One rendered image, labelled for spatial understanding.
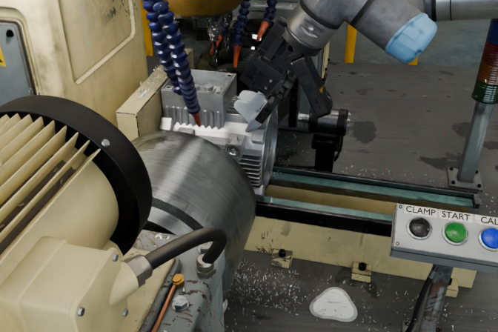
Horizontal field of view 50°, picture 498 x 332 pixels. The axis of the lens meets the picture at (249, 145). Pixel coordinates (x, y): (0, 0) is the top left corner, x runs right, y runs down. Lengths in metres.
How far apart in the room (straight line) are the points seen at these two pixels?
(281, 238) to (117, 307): 0.70
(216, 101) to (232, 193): 0.25
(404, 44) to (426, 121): 0.87
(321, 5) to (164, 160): 0.32
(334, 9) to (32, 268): 0.58
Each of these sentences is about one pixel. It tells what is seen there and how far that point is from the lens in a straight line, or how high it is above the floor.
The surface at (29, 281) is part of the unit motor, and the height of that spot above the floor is 1.31.
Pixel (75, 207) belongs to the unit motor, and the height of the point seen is 1.31.
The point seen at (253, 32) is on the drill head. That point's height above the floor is 1.16.
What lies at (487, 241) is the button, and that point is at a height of 1.07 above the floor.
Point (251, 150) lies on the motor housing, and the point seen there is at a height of 1.05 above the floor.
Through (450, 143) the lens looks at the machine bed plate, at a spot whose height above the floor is 0.80.
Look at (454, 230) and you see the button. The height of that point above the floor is 1.07.
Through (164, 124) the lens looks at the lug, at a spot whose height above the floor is 1.08.
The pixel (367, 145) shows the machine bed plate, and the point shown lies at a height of 0.80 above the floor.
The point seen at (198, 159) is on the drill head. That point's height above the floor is 1.15.
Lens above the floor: 1.59
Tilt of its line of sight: 32 degrees down
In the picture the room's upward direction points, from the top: straight up
